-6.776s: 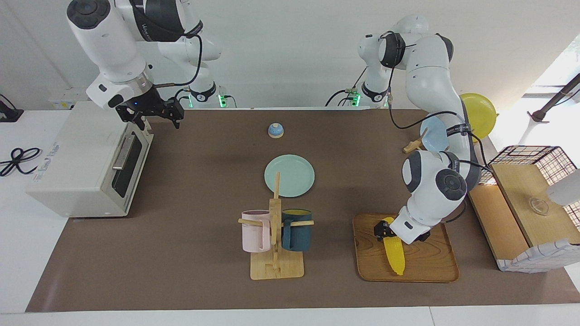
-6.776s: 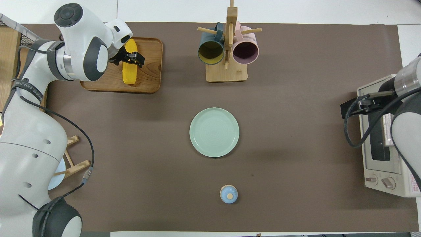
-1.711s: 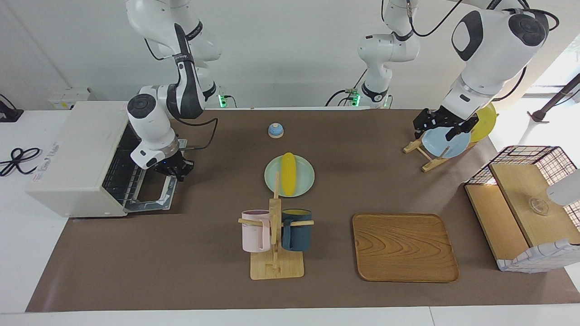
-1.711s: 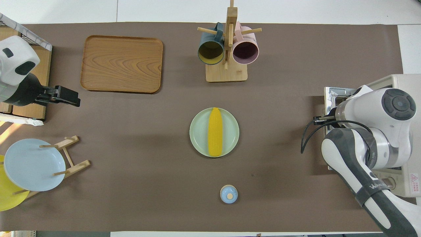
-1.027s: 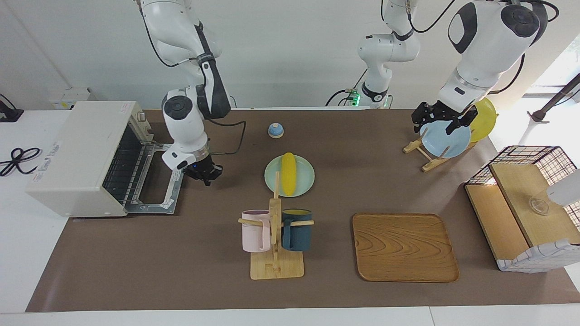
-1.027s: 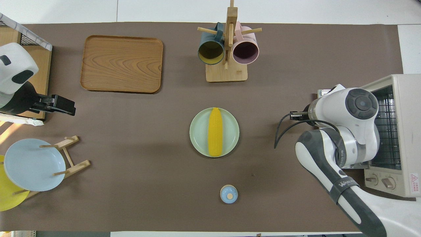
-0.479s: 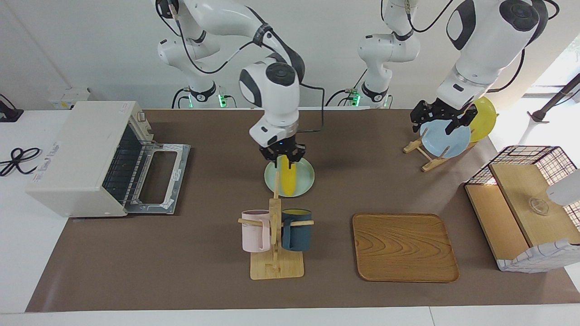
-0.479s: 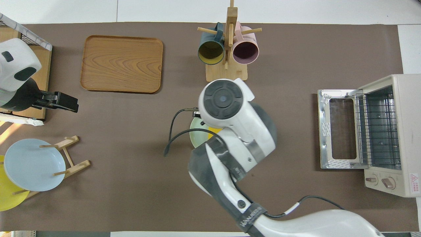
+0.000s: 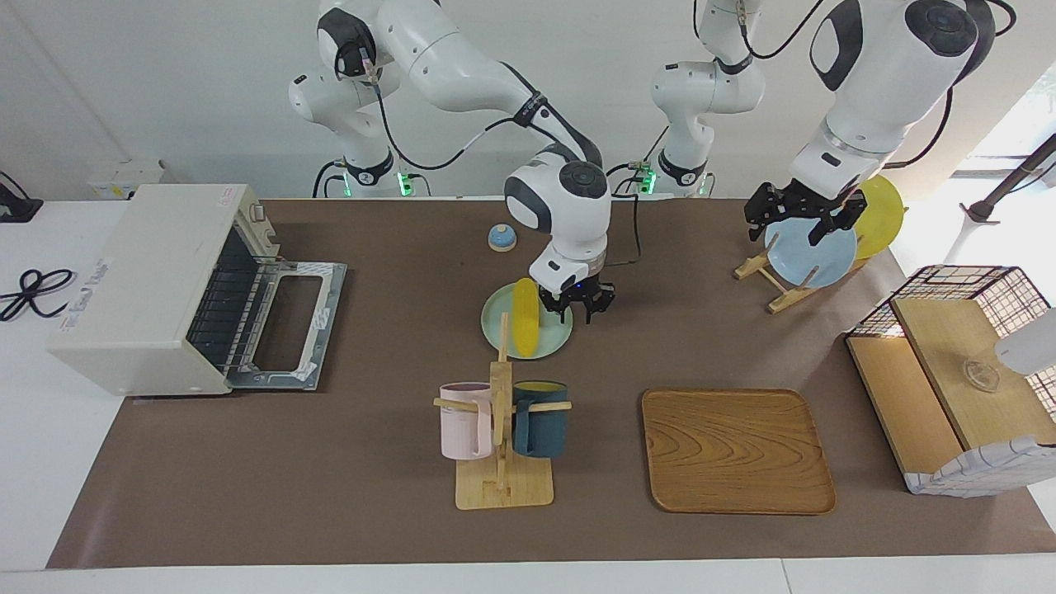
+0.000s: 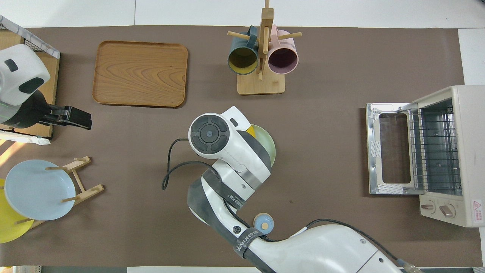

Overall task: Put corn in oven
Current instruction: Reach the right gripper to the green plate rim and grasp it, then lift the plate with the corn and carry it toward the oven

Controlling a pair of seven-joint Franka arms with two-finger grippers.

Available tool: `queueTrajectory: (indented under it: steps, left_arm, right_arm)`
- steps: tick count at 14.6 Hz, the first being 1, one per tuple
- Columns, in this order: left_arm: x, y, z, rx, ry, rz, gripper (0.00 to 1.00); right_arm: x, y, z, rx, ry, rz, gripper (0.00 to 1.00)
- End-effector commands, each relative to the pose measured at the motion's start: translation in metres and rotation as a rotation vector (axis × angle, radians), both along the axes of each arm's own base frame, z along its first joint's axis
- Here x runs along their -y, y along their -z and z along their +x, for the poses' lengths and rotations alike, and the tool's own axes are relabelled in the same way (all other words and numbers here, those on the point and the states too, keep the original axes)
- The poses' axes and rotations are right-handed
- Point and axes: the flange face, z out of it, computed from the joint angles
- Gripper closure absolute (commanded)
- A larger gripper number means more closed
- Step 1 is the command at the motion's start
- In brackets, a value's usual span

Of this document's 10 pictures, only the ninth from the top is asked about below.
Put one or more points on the small blue bell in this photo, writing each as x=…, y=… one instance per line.
x=502, y=238

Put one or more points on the pink mug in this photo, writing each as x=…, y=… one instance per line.
x=462, y=425

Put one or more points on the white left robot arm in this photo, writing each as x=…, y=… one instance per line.
x=883, y=82

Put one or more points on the white rounded device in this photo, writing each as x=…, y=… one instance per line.
x=1031, y=346

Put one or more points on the yellow corn cob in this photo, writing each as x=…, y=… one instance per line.
x=525, y=318

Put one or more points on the light blue plate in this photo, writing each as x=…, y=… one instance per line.
x=813, y=260

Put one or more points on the light wooden stepped box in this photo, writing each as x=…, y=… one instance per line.
x=940, y=330

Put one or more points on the checkered white cloth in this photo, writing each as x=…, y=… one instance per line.
x=982, y=470

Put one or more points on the black stand pole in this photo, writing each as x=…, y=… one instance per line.
x=1006, y=183

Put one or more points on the light green plate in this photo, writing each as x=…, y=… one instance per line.
x=557, y=334

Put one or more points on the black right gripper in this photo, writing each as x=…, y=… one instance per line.
x=577, y=295

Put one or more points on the wooden mug rack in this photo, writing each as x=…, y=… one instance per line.
x=502, y=487

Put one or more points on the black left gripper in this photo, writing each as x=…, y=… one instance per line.
x=800, y=202

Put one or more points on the white toaster oven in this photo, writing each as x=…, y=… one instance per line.
x=140, y=280

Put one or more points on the black desk clamp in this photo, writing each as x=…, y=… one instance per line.
x=16, y=206

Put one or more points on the wooden plate rack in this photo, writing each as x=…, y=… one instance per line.
x=784, y=299

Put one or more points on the brown table mat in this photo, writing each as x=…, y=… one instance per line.
x=371, y=462

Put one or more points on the yellow plate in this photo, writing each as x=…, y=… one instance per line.
x=883, y=219

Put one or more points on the brown wooden tray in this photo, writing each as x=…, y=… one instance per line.
x=742, y=454

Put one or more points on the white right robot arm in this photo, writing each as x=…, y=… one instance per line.
x=462, y=66

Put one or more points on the dark blue mug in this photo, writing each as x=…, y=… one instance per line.
x=544, y=429

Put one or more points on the small clear glass dish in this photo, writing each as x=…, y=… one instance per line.
x=980, y=375

